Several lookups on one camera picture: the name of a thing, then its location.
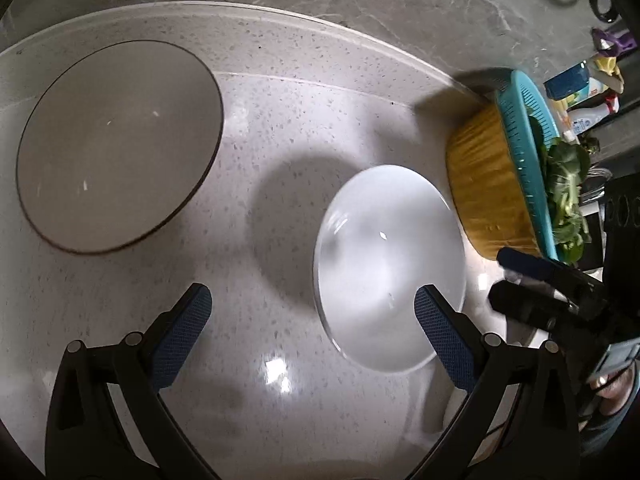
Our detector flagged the teal plastic colander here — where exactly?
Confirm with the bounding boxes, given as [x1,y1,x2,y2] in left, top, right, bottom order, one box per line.
[496,70,581,264]

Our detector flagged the green leafy vegetables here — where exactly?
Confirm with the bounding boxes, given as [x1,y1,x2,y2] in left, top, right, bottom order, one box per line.
[528,116,591,266]

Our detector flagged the purple peeler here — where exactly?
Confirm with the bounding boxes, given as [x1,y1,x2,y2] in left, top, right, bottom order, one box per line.
[591,27,638,58]

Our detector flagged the white spray bottle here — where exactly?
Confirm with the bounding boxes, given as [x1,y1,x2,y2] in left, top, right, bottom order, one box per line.
[568,94,620,136]

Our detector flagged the white shallow plate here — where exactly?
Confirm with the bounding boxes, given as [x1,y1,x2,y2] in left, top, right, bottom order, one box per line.
[312,165,466,374]

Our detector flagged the yellow dish soap bottle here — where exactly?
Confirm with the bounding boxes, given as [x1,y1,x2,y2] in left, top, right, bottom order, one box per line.
[565,54,625,107]

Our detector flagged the grey dark-rimmed plate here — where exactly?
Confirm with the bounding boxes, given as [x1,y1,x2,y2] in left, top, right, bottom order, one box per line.
[15,40,224,255]

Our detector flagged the right hand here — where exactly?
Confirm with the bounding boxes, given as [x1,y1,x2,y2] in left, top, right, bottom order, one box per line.
[579,360,639,457]

